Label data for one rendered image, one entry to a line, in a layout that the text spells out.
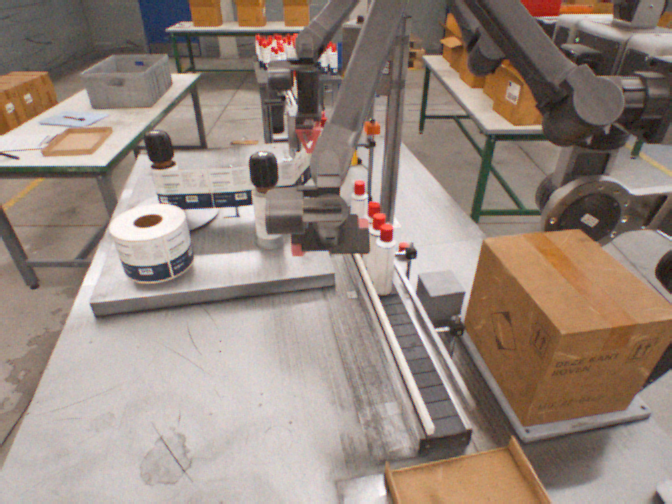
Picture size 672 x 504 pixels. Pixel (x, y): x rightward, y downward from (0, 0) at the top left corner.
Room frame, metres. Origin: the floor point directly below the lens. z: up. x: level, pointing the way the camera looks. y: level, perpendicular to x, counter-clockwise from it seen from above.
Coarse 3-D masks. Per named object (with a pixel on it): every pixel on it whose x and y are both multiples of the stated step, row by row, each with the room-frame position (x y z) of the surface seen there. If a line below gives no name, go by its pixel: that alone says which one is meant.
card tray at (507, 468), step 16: (512, 448) 0.48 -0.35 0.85; (432, 464) 0.45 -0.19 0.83; (448, 464) 0.45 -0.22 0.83; (464, 464) 0.45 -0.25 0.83; (480, 464) 0.45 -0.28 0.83; (496, 464) 0.45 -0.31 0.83; (512, 464) 0.45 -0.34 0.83; (528, 464) 0.43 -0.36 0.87; (400, 480) 0.42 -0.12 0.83; (416, 480) 0.42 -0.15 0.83; (432, 480) 0.42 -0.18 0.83; (448, 480) 0.42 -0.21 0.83; (464, 480) 0.42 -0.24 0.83; (480, 480) 0.42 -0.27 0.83; (496, 480) 0.42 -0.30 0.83; (512, 480) 0.42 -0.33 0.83; (528, 480) 0.42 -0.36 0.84; (400, 496) 0.39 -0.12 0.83; (416, 496) 0.39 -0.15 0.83; (432, 496) 0.39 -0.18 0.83; (448, 496) 0.39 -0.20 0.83; (464, 496) 0.39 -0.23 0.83; (480, 496) 0.39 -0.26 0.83; (496, 496) 0.39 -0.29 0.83; (512, 496) 0.39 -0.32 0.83; (528, 496) 0.39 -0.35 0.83; (544, 496) 0.38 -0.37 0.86
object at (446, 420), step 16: (352, 256) 1.09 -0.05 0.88; (384, 304) 0.86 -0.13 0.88; (400, 304) 0.86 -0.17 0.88; (400, 320) 0.80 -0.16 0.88; (400, 336) 0.75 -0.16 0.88; (416, 336) 0.75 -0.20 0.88; (416, 352) 0.70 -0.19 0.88; (416, 368) 0.65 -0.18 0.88; (432, 368) 0.65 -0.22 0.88; (416, 384) 0.61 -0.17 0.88; (432, 384) 0.61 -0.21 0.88; (432, 400) 0.56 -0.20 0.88; (448, 400) 0.56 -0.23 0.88; (432, 416) 0.53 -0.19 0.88; (448, 416) 0.53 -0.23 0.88; (448, 432) 0.49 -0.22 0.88; (464, 432) 0.49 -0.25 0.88
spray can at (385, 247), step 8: (384, 224) 0.93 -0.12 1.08; (384, 232) 0.91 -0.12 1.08; (392, 232) 0.91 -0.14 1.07; (376, 240) 0.93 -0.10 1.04; (384, 240) 0.90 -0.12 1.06; (392, 240) 0.92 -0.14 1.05; (376, 248) 0.91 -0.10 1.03; (384, 248) 0.90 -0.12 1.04; (392, 248) 0.90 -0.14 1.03; (376, 256) 0.91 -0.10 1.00; (384, 256) 0.90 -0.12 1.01; (392, 256) 0.90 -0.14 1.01; (376, 264) 0.91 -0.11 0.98; (384, 264) 0.90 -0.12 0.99; (392, 264) 0.90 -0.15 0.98; (376, 272) 0.91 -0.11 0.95; (384, 272) 0.90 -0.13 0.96; (392, 272) 0.91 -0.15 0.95; (376, 280) 0.90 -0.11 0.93; (384, 280) 0.90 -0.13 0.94; (376, 288) 0.90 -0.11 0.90; (384, 288) 0.90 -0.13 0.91
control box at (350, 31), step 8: (344, 24) 1.41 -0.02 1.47; (352, 24) 1.40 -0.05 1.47; (360, 24) 1.39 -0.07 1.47; (344, 32) 1.40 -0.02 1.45; (352, 32) 1.39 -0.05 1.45; (344, 40) 1.40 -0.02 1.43; (352, 40) 1.39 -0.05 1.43; (344, 48) 1.40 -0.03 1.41; (352, 48) 1.39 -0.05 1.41; (392, 48) 1.34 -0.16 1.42; (344, 56) 1.40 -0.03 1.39; (392, 56) 1.34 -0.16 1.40; (344, 64) 1.40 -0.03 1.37; (392, 64) 1.34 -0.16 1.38; (344, 72) 1.40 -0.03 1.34; (392, 72) 1.34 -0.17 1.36; (384, 80) 1.35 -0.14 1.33; (392, 80) 1.35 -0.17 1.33; (384, 88) 1.35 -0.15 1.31
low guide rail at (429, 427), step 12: (360, 264) 0.99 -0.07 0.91; (372, 288) 0.89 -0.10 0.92; (372, 300) 0.86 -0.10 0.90; (384, 312) 0.79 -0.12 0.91; (384, 324) 0.76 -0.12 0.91; (396, 348) 0.68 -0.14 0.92; (408, 372) 0.61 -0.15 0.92; (408, 384) 0.58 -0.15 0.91; (420, 396) 0.55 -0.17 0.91; (420, 408) 0.52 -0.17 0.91; (432, 432) 0.48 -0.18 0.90
